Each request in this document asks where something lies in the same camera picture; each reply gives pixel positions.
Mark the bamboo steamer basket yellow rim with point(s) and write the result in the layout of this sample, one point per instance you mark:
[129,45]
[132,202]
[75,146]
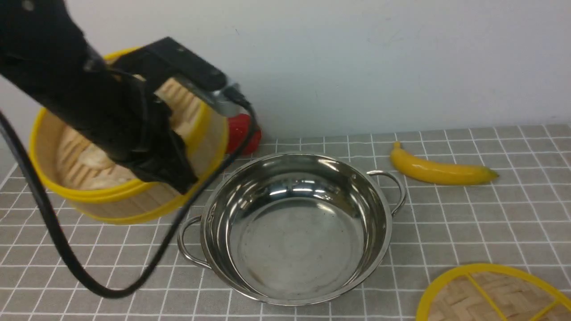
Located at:
[114,195]

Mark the woven bamboo steamer lid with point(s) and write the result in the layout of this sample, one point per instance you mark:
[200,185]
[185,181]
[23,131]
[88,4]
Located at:
[491,292]

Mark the red bell pepper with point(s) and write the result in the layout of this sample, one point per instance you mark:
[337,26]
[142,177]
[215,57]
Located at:
[238,127]

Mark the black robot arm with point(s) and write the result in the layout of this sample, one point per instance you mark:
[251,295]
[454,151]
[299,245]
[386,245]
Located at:
[44,53]

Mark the yellow banana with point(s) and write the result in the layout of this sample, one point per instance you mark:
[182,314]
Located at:
[439,173]

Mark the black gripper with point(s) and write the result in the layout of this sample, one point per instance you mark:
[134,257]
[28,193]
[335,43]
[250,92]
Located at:
[139,136]

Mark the stainless steel two-handled pot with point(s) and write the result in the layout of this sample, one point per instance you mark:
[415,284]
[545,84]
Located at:
[295,228]

